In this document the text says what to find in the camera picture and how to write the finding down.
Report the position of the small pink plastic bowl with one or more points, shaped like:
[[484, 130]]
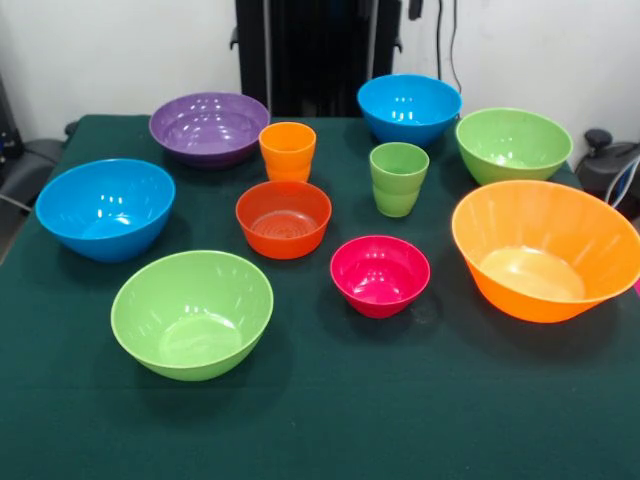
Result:
[[380, 280]]

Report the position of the blue plastic bowl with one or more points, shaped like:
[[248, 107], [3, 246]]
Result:
[[415, 132], [100, 210]]

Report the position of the green plastic cup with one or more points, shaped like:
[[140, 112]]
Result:
[[397, 195]]

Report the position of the grey pedestal leg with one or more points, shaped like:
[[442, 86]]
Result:
[[35, 160], [600, 170]]

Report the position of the small red-orange plastic bowl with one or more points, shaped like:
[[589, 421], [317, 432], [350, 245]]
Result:
[[282, 245]]

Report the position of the large orange plastic bowl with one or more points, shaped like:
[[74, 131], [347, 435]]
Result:
[[540, 240]]

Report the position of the orange plastic cup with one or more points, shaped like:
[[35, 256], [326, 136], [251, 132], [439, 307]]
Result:
[[287, 160]]

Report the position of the green plastic bowl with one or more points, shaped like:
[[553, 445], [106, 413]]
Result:
[[190, 310], [510, 150]]

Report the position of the purple plastic bowl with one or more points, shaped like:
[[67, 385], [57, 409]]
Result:
[[200, 125]]

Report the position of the dark green tablecloth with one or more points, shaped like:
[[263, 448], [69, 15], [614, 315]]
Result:
[[350, 400]]

